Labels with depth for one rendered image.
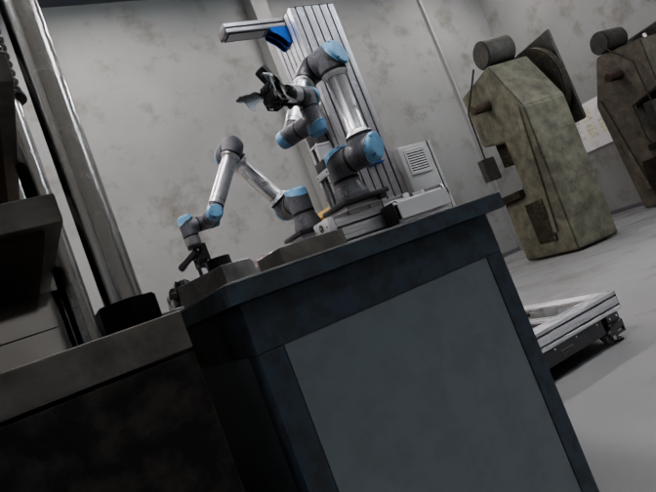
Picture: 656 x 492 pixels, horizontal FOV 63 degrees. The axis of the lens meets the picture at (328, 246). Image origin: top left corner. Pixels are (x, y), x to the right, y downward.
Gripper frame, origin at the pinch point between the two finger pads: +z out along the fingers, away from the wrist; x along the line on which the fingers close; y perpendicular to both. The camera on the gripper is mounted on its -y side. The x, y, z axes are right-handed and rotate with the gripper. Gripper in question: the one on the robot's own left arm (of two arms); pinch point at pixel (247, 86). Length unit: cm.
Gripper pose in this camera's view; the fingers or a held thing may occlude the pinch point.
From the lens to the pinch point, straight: 189.1
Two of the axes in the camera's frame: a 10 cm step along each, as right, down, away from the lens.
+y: 4.6, 8.8, -1.5
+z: -5.8, 1.7, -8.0
